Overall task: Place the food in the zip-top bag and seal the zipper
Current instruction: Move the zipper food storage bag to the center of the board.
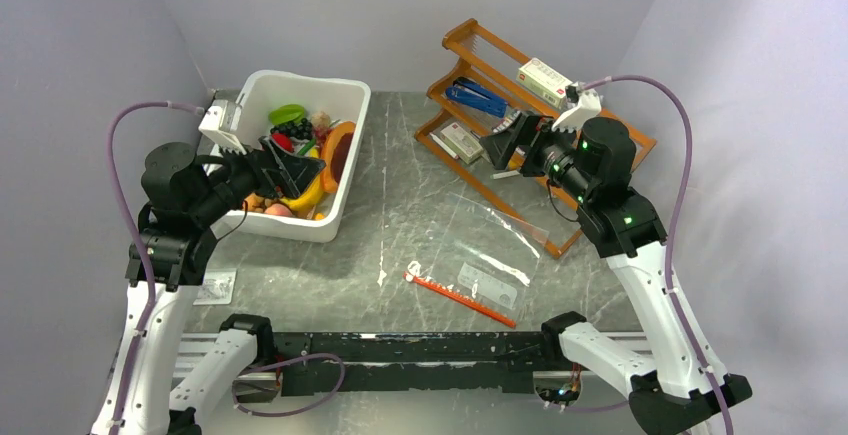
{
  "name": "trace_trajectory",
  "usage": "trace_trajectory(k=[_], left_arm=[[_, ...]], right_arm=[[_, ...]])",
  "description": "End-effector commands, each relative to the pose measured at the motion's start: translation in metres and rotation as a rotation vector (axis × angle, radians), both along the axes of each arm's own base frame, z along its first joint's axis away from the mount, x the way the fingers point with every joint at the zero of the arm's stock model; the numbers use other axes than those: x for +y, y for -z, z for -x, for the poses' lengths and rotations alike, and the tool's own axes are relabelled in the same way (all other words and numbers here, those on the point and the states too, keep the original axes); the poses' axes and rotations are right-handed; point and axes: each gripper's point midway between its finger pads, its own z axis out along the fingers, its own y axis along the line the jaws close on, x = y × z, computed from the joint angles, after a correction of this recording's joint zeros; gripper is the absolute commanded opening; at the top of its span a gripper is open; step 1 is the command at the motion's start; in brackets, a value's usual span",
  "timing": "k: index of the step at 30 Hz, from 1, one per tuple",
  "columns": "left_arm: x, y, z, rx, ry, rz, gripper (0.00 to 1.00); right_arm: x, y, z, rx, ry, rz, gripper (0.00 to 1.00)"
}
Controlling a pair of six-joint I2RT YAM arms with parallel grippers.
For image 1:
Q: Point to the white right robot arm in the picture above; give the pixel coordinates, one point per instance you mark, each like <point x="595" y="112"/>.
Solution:
<point x="682" y="383"/>

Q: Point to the white pen on shelf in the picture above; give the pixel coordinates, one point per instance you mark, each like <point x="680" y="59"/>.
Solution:
<point x="505" y="174"/>

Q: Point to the white plastic bin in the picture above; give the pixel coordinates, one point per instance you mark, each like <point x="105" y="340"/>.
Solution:
<point x="343" y="100"/>

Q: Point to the orange wooden shelf rack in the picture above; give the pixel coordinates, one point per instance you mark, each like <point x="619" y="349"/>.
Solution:
<point x="582" y="153"/>

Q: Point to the white green box lower shelf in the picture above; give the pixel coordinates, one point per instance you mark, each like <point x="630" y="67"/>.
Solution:
<point x="462" y="142"/>

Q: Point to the white label card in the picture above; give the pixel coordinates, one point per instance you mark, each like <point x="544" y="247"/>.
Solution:
<point x="217" y="287"/>

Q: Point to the black grape bunch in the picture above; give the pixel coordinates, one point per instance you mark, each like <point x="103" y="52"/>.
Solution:
<point x="300" y="129"/>

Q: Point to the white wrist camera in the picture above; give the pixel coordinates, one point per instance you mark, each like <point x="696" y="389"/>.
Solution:
<point x="220" y="124"/>
<point x="584" y="104"/>

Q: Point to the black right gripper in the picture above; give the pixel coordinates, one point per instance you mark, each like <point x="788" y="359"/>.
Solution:
<point x="533" y="131"/>

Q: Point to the green lime slice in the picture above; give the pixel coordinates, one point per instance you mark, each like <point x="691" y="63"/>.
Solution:
<point x="287" y="114"/>

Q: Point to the clear zip bag orange zipper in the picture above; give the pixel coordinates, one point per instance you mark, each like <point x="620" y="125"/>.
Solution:
<point x="480" y="258"/>

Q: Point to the garlic bulb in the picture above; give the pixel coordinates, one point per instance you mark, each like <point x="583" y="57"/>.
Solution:
<point x="320" y="121"/>

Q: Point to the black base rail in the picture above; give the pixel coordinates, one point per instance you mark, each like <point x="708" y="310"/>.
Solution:
<point x="317" y="362"/>

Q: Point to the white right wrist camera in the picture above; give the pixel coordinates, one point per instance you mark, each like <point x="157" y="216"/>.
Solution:
<point x="584" y="104"/>

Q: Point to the red apple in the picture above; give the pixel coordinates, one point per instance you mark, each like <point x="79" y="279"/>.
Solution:
<point x="283" y="141"/>

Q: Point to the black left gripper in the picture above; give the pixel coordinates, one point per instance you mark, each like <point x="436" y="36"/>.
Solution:
<point x="273" y="171"/>

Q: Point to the yellow banana bunch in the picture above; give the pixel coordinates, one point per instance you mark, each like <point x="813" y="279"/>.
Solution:
<point x="311" y="197"/>

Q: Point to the white red box top shelf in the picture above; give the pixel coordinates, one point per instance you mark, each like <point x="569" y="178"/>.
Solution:
<point x="544" y="82"/>

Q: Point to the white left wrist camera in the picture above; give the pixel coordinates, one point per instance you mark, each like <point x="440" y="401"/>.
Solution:
<point x="220" y="124"/>

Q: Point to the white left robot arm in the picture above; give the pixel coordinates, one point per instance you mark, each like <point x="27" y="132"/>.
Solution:
<point x="172" y="243"/>

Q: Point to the blue stapler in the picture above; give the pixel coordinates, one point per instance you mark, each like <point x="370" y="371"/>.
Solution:
<point x="471" y="94"/>

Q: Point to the peach fruit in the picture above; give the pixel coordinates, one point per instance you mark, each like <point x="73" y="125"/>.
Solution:
<point x="279" y="210"/>

